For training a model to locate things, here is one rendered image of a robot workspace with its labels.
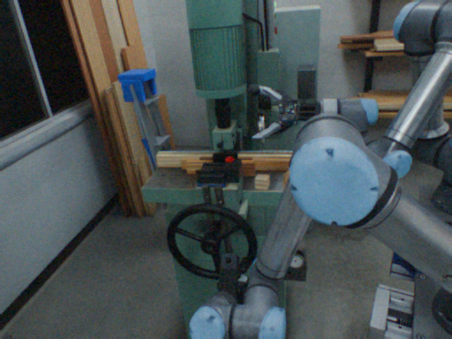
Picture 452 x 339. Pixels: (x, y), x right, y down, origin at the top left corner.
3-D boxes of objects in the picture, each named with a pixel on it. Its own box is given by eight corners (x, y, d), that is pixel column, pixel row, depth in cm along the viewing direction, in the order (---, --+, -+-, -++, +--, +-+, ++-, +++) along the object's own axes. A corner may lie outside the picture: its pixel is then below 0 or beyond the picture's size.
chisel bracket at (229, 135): (214, 154, 126) (211, 131, 122) (221, 139, 139) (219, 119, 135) (234, 154, 125) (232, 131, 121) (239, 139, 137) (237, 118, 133)
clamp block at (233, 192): (195, 212, 114) (192, 188, 110) (205, 191, 125) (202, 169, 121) (240, 214, 111) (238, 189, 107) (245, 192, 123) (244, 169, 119)
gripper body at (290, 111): (277, 98, 96) (321, 97, 94) (278, 99, 105) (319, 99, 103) (276, 125, 98) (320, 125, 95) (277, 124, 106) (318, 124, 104)
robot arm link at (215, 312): (226, 354, 68) (185, 350, 70) (238, 331, 78) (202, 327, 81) (225, 313, 68) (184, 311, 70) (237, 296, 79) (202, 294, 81)
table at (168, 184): (132, 217, 119) (129, 202, 117) (161, 176, 146) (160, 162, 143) (313, 224, 108) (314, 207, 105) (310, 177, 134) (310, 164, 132)
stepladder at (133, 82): (166, 251, 234) (111, 77, 185) (179, 229, 256) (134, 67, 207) (188, 252, 229) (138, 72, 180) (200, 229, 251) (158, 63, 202)
